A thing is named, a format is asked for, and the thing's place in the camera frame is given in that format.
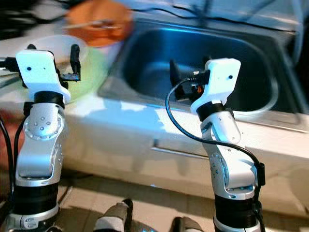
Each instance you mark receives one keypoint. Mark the black appliance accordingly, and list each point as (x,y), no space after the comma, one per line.
(300,48)

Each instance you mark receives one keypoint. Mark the green plate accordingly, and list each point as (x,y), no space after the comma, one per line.
(96,72)

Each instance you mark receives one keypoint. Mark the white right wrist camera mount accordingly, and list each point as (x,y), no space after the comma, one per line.
(222,77)

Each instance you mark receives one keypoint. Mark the wooden chopstick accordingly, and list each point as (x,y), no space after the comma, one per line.
(87,24)

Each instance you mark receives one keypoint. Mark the white bowl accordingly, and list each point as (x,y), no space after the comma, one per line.
(63,42)

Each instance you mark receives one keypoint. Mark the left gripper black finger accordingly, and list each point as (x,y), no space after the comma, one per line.
(76,60)
(31,47)

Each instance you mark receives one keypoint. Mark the stainless steel sink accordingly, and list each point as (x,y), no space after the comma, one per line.
(154,63)

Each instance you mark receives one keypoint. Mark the robot left leg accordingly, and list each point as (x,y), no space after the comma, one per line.
(113,217)

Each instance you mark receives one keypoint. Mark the white kitchen cabinet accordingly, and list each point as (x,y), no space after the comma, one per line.
(125,164)

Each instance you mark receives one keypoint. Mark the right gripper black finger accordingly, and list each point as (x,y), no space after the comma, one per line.
(175,75)
(208,62)

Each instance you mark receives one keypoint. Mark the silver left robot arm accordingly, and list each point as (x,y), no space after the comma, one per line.
(41,159)

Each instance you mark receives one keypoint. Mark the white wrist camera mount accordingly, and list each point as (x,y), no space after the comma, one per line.
(222,77)
(38,72)

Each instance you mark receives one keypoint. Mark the red plastic bag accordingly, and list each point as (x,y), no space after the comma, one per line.
(7,145)

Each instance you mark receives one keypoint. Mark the orange bowl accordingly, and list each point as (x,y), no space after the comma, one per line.
(101,13)

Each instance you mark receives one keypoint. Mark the robot leg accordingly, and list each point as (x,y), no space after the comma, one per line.
(186,226)
(113,217)

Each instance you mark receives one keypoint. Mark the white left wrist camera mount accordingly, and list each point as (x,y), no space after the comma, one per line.
(38,72)

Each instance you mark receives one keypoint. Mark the robot right leg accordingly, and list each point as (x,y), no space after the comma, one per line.
(186,226)

